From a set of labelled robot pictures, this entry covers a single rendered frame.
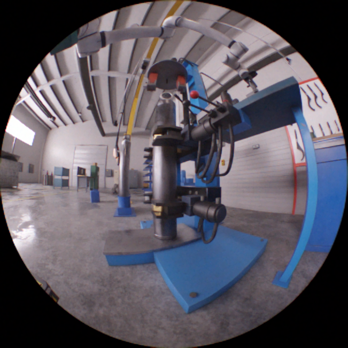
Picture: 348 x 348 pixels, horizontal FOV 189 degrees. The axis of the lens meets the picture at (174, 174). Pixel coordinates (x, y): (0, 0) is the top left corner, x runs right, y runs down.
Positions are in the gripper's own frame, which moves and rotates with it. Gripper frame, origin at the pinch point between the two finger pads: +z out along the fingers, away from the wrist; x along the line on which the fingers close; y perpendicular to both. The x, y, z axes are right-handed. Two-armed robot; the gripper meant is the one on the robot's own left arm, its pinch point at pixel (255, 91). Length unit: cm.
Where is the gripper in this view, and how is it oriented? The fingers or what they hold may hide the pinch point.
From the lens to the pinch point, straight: 80.9
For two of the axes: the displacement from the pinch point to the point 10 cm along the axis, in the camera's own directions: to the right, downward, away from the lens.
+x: -9.2, -0.3, -3.9
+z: 0.1, 10.0, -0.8
